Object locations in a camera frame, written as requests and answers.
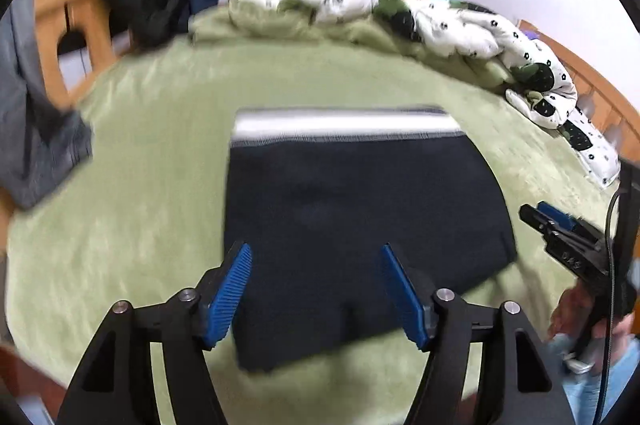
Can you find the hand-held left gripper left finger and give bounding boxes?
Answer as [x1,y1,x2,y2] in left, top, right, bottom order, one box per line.
[55,241,253,425]

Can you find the white quilt with black print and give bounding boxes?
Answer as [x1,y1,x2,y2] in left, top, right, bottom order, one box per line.
[232,0,621,190]

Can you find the black cable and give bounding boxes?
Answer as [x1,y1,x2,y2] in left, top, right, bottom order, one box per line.
[595,185,632,425]

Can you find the grey garment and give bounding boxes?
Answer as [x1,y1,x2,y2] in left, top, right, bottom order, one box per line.
[0,0,96,210]

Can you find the green fleece blanket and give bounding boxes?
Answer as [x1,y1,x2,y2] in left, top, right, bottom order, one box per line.
[5,0,623,425]

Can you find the person's blue jeans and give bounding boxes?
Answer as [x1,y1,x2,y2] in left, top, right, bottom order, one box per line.
[550,335,640,425]

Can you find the wooden bed frame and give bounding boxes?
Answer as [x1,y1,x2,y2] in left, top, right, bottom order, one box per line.
[32,0,640,166]

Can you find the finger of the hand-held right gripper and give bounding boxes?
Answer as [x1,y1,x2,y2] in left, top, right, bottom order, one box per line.
[536,201,601,241]
[519,204,561,246]

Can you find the black pants with white stripe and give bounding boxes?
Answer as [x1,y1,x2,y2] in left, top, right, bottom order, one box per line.
[224,106,518,373]

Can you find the person's right hand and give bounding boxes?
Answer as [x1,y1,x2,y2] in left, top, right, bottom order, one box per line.
[547,281,597,342]

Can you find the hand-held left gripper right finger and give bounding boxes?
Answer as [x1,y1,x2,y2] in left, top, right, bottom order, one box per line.
[381,243,576,425]

